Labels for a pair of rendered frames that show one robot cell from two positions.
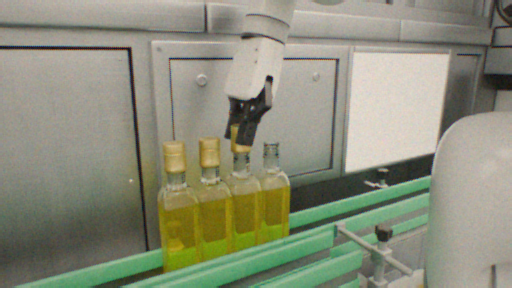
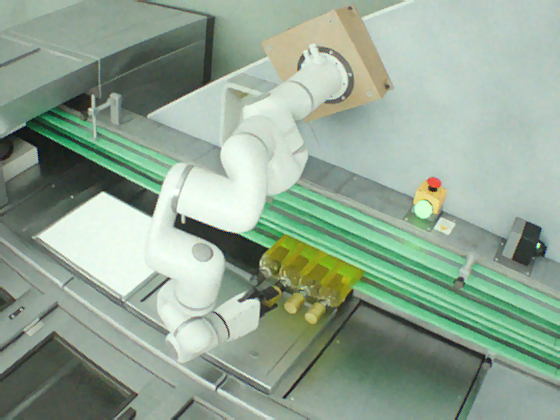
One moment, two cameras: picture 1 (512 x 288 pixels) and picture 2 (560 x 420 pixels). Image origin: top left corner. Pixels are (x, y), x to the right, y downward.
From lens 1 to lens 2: 0.97 m
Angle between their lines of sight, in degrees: 32
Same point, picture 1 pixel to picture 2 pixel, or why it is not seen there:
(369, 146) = not seen: hidden behind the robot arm
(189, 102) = (272, 349)
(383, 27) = (83, 292)
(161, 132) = (302, 346)
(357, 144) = not seen: hidden behind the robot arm
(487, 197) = (293, 175)
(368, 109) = (140, 258)
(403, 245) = (214, 168)
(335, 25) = (125, 320)
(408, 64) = (80, 257)
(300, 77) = not seen: hidden behind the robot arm
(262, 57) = (236, 311)
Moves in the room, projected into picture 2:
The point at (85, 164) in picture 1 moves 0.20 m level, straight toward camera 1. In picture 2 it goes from (354, 365) to (370, 313)
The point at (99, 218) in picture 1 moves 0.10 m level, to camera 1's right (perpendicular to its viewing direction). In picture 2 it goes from (369, 337) to (345, 312)
